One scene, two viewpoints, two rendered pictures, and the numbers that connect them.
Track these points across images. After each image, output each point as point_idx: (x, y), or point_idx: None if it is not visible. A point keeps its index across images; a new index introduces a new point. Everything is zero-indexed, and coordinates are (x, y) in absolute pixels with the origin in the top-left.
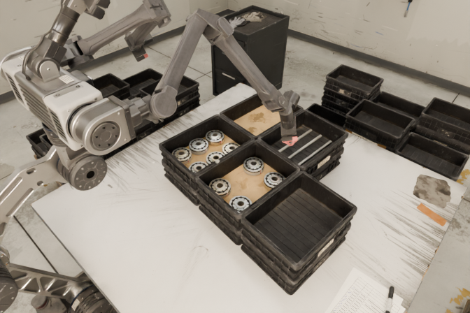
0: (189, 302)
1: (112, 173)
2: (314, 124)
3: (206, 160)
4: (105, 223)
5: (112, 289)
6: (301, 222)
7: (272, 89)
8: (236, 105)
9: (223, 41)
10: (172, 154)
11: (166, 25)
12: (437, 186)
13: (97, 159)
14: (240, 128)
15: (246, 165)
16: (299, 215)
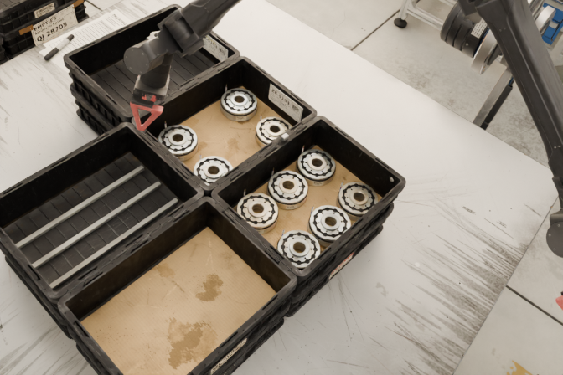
0: (292, 62)
1: (481, 237)
2: None
3: (305, 181)
4: (435, 146)
5: (383, 76)
6: None
7: (193, 0)
8: (252, 315)
9: None
10: (370, 156)
11: (465, 15)
12: None
13: (453, 6)
14: (240, 223)
15: (227, 170)
16: (147, 96)
